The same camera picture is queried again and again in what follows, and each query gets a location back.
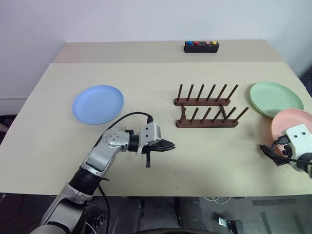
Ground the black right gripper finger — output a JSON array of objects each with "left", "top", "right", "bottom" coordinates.
[
  {"left": 273, "top": 156, "right": 290, "bottom": 167},
  {"left": 259, "top": 144, "right": 278, "bottom": 157}
]

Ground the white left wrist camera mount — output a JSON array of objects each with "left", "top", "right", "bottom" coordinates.
[{"left": 136, "top": 122, "right": 162, "bottom": 156}]

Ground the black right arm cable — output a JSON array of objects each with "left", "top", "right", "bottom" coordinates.
[{"left": 270, "top": 136, "right": 312, "bottom": 169}]

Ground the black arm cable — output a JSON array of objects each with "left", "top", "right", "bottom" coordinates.
[
  {"left": 94, "top": 112, "right": 154, "bottom": 234},
  {"left": 270, "top": 136, "right": 312, "bottom": 169}
]

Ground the black button box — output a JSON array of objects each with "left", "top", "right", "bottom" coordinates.
[{"left": 184, "top": 40, "right": 219, "bottom": 54}]

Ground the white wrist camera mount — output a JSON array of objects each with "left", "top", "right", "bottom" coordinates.
[
  {"left": 136, "top": 122, "right": 162, "bottom": 156},
  {"left": 281, "top": 123, "right": 312, "bottom": 172}
]

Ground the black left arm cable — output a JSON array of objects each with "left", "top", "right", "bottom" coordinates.
[{"left": 94, "top": 112, "right": 154, "bottom": 234}]

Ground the pink plate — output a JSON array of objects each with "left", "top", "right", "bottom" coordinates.
[{"left": 270, "top": 109, "right": 312, "bottom": 156}]

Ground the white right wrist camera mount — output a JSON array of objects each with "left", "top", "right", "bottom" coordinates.
[{"left": 281, "top": 123, "right": 312, "bottom": 172}]

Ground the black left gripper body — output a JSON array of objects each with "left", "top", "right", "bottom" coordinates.
[{"left": 142, "top": 139, "right": 164, "bottom": 169}]

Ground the metal floor bracket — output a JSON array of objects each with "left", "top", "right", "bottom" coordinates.
[{"left": 218, "top": 216, "right": 243, "bottom": 231}]

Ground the wooden dish rack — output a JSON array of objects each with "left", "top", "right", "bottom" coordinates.
[{"left": 173, "top": 84, "right": 250, "bottom": 129}]

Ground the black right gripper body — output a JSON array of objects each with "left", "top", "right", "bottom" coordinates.
[{"left": 280, "top": 145, "right": 294, "bottom": 159}]

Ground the blue plate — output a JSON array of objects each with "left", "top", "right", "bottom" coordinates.
[{"left": 72, "top": 84, "right": 126, "bottom": 126}]

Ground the white floor cable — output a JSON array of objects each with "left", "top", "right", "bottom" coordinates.
[{"left": 203, "top": 196, "right": 231, "bottom": 206}]

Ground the green plate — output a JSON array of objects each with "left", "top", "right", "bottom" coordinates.
[{"left": 249, "top": 81, "right": 305, "bottom": 119}]

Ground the black object at wall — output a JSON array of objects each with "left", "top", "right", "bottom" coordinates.
[{"left": 301, "top": 69, "right": 312, "bottom": 100}]

